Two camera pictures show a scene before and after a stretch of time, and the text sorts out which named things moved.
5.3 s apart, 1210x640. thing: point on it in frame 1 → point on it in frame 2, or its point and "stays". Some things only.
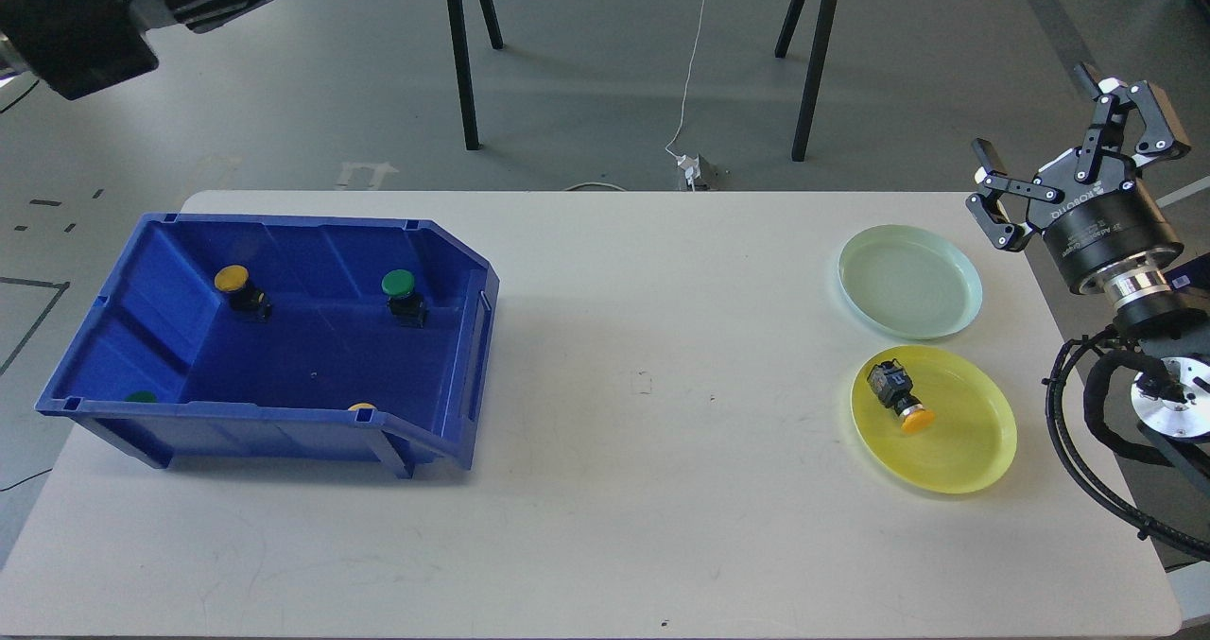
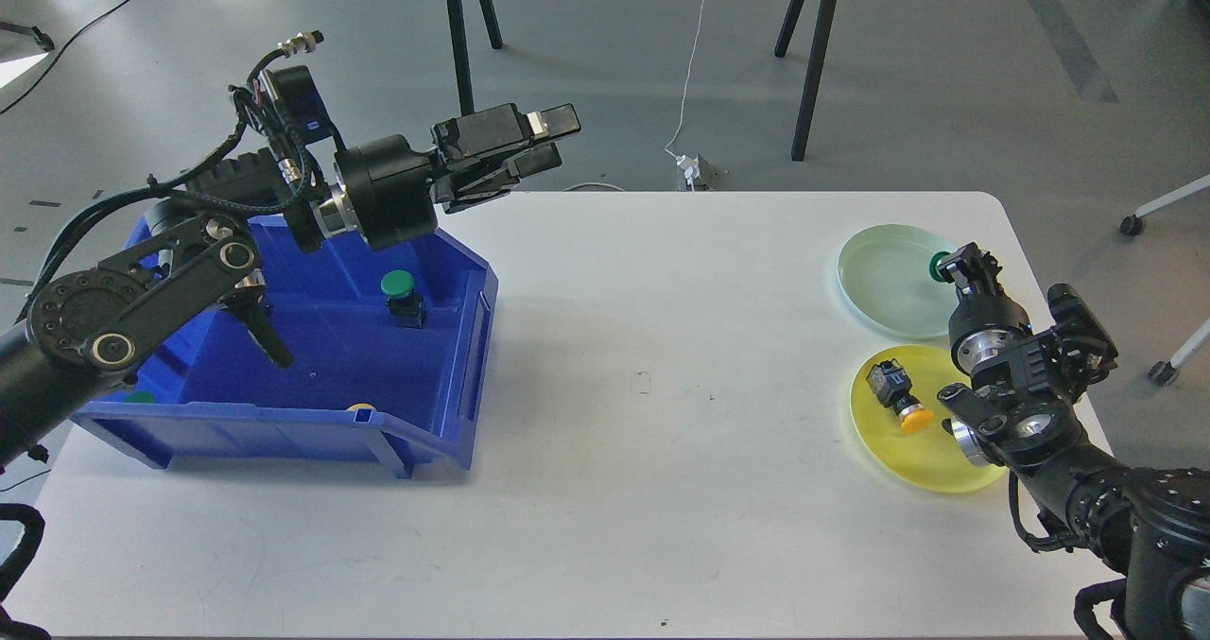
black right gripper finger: [984, 206] → [972, 269]
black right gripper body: [1099, 222] → [986, 330]
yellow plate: [975, 433] stays
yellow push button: [892, 386] stays
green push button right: [406, 305] stays
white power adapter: [691, 167] stays
